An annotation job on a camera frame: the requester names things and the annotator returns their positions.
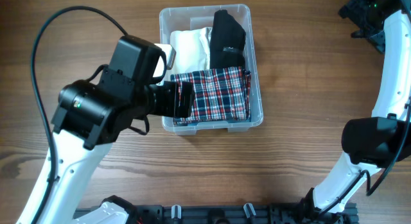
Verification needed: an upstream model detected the red plaid shirt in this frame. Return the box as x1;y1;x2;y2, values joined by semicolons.
170;66;252;125

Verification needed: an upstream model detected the cream cloth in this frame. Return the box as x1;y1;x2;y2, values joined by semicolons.
170;29;207;74

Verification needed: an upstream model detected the white t-shirt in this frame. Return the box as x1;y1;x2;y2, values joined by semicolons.
200;27;212;69

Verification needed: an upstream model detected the black garment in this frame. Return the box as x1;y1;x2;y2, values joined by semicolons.
210;10;246;69

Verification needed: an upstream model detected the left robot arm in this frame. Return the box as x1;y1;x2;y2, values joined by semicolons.
19;35;194;223

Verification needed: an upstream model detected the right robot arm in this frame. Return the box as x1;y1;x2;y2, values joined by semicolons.
295;0;410;221

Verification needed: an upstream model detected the clear plastic storage bin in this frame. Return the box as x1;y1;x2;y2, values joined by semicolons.
159;4;263;135

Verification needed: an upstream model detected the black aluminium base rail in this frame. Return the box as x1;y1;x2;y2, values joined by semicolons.
136;203;360;224

